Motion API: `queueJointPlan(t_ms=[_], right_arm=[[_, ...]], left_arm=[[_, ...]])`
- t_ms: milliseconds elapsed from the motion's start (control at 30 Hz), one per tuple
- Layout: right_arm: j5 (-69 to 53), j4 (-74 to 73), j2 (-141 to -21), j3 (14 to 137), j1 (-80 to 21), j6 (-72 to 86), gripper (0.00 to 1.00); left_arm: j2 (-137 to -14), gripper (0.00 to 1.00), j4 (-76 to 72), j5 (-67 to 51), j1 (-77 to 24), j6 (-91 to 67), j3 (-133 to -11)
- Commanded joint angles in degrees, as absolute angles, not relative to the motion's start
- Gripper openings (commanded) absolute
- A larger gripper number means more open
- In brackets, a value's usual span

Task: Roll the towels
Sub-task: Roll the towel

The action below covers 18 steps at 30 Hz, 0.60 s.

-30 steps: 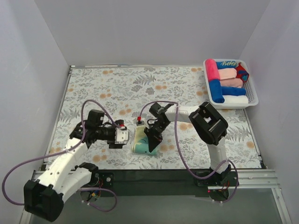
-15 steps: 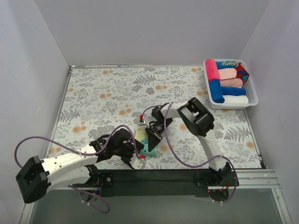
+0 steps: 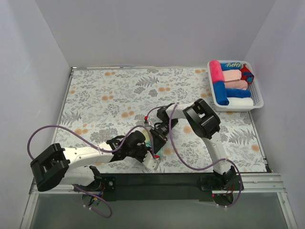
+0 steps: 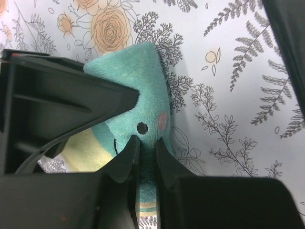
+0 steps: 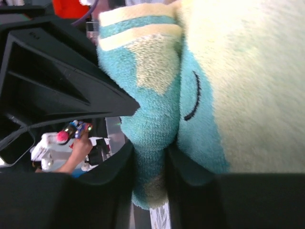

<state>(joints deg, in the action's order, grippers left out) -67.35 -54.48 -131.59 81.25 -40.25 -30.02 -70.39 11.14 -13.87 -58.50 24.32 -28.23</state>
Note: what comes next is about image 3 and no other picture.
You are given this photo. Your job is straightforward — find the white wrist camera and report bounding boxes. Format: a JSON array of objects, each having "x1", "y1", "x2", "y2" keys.
[
  {"x1": 143, "y1": 116, "x2": 154, "y2": 128},
  {"x1": 143, "y1": 153, "x2": 160, "y2": 170}
]

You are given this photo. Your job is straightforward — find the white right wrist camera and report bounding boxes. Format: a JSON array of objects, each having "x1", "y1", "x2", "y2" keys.
[{"x1": 143, "y1": 116, "x2": 154, "y2": 128}]

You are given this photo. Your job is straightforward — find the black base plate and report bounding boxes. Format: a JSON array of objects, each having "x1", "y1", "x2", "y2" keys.
[{"x1": 73, "y1": 173, "x2": 244, "y2": 203}]

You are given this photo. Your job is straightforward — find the floral patterned table mat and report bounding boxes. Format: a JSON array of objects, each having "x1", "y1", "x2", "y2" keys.
[{"x1": 54, "y1": 68, "x2": 266, "y2": 173}]

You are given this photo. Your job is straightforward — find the dusty pink rolled towel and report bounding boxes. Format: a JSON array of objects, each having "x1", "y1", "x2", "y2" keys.
[{"x1": 224, "y1": 80, "x2": 248, "y2": 90}]

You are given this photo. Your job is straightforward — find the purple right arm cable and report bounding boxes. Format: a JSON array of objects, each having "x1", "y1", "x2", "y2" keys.
[{"x1": 144, "y1": 104, "x2": 244, "y2": 208}]

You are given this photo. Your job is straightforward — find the hot pink rolled towel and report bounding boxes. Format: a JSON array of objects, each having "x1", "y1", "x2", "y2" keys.
[{"x1": 209, "y1": 60, "x2": 224, "y2": 83}]

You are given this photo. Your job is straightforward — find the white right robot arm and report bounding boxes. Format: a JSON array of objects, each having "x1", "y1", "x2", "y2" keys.
[{"x1": 150, "y1": 99, "x2": 238, "y2": 190}]

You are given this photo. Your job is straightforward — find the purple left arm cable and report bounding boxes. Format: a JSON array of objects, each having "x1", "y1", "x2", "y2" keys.
[{"x1": 27, "y1": 125, "x2": 158, "y2": 218}]

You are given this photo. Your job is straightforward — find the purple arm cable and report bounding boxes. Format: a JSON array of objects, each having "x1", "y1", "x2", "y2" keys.
[
  {"x1": 144, "y1": 104, "x2": 244, "y2": 208},
  {"x1": 27, "y1": 125, "x2": 158, "y2": 218}
]

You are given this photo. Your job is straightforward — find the red blue patterned cloth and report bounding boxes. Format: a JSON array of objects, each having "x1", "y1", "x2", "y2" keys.
[{"x1": 240, "y1": 64, "x2": 254, "y2": 84}]

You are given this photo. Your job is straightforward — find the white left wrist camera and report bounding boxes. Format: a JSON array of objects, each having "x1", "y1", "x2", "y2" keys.
[{"x1": 143, "y1": 153, "x2": 160, "y2": 170}]

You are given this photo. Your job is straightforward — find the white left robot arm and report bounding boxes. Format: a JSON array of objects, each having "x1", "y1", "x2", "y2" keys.
[{"x1": 30, "y1": 131, "x2": 157, "y2": 192}]

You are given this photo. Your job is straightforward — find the green yellow cloth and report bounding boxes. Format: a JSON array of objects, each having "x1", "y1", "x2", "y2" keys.
[{"x1": 138, "y1": 127, "x2": 169, "y2": 162}]

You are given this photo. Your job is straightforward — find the white plastic basket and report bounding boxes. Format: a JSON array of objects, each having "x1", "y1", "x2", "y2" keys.
[{"x1": 207, "y1": 60, "x2": 264, "y2": 112}]

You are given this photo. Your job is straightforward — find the blue lettered rolled towel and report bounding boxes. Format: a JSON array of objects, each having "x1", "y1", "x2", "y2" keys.
[{"x1": 220, "y1": 62, "x2": 244, "y2": 71}]

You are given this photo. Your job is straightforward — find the aluminium front rail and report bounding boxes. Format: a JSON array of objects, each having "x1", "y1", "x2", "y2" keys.
[{"x1": 30, "y1": 173, "x2": 286, "y2": 194}]

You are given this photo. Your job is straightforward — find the white rolled towel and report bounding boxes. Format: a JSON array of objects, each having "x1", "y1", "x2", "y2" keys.
[{"x1": 228, "y1": 97, "x2": 254, "y2": 106}]

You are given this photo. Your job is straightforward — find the light pink rolled towel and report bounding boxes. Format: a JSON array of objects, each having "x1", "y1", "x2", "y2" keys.
[{"x1": 223, "y1": 70, "x2": 242, "y2": 82}]

